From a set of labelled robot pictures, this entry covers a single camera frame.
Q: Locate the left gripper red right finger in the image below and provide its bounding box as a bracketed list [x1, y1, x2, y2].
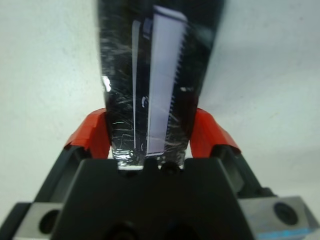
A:
[189, 107, 277, 200]

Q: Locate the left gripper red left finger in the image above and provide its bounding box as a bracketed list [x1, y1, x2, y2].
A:
[33, 107, 113, 204]

